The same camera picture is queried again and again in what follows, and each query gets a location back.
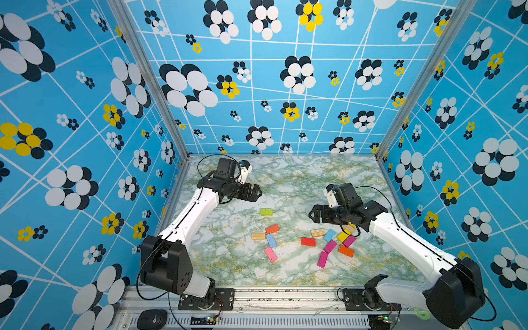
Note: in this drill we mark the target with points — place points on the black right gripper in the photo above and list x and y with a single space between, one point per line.
324 209

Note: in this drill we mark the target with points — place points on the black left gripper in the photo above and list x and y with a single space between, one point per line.
246 194

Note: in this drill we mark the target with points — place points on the green block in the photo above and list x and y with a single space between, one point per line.
266 212

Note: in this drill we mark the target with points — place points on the orange-red block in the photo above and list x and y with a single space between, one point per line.
272 229

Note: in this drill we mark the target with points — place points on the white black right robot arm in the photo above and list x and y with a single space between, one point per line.
453 289

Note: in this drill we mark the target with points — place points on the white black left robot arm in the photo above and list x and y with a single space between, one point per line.
165 263

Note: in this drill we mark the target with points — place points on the natural wood block centre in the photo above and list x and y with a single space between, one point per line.
318 233

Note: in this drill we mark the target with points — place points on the natural wood block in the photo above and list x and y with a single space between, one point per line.
350 229
258 236
318 233

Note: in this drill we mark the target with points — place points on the small light blue block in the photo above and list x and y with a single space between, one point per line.
329 236

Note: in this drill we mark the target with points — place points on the red block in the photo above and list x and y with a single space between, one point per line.
311 242

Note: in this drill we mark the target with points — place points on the natural wood block right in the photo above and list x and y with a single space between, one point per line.
350 229

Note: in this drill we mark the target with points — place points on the yellow block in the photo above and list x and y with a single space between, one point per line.
343 236

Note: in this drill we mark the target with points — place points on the magenta block middle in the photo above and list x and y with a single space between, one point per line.
331 245

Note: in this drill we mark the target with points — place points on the magenta block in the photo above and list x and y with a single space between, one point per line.
349 241
331 245
322 261

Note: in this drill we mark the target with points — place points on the magenta block upper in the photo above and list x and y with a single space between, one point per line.
349 241

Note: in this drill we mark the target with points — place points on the natural wood block left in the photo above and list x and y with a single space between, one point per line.
258 236

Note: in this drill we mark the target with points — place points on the orange block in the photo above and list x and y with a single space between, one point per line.
346 251

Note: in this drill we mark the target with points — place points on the magenta block lower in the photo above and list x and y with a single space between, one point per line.
322 261

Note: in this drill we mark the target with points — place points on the pink block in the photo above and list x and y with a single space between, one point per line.
270 254

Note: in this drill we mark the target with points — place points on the green tape roll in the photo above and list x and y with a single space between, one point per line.
421 314

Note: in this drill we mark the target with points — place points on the black computer mouse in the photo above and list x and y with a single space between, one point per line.
152 319

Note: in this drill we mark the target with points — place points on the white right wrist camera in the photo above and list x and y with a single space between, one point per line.
330 195

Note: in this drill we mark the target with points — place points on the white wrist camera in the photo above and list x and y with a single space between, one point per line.
330 195
246 169

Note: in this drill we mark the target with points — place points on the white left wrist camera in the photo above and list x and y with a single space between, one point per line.
246 169

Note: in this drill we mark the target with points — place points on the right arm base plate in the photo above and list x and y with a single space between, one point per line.
362 300

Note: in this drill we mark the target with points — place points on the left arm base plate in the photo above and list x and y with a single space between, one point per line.
221 299

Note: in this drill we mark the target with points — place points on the aluminium frame post left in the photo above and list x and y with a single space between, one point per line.
124 20

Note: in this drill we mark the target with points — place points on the aluminium frame post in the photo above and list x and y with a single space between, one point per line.
124 20
461 13

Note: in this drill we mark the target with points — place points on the aluminium frame post right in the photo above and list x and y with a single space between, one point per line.
461 13

